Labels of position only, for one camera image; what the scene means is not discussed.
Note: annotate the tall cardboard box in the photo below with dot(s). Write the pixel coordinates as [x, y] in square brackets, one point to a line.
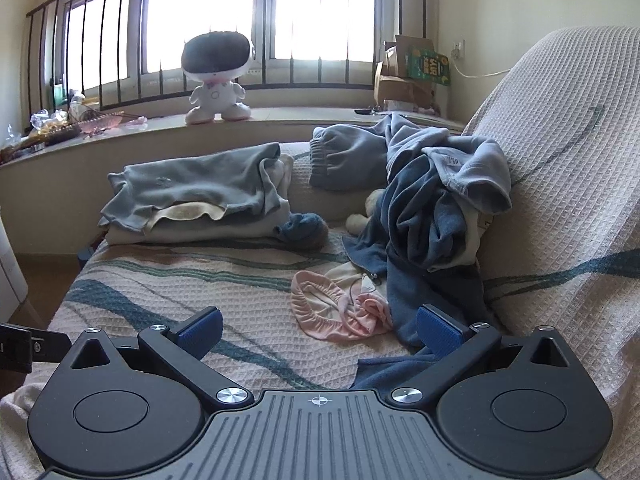
[395, 62]

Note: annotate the green printed box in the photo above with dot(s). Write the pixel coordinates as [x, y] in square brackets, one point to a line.
[429, 67]

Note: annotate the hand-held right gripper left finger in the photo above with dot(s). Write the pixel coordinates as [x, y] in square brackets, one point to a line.
[202, 331]

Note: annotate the white folded garment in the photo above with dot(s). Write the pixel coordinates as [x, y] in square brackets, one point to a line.
[210, 236]

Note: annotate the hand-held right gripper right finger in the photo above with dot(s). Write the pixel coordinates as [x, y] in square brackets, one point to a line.
[440, 331]

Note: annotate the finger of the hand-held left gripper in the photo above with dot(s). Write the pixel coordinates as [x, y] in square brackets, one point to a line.
[35, 347]

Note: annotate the white wall socket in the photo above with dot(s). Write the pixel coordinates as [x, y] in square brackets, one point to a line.
[458, 50]

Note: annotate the pile of snack bags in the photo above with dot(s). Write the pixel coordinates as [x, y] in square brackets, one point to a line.
[50, 132]

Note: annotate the window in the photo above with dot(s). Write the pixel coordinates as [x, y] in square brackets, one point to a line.
[310, 10]

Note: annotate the white plush toy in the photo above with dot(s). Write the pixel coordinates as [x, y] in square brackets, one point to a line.
[357, 222]

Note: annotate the blue printed footstool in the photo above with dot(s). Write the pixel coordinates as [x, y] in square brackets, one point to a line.
[86, 255]

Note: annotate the grey-blue sweatshirt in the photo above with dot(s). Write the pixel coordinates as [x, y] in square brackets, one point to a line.
[345, 160]

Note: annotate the blue fuzzy slipper sock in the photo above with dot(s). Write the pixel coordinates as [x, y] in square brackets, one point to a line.
[300, 227]

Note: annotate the dark remote control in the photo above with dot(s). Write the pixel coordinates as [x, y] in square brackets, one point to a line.
[362, 110]

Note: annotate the low cardboard box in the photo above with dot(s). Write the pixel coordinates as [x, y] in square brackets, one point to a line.
[400, 92]

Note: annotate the blue fleece pants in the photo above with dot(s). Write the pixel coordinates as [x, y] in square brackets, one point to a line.
[425, 240]

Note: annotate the white robot toy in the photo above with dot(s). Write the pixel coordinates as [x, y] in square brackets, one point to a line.
[215, 95]

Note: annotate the white pink printed pyjama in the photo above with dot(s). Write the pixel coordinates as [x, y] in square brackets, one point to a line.
[320, 321]

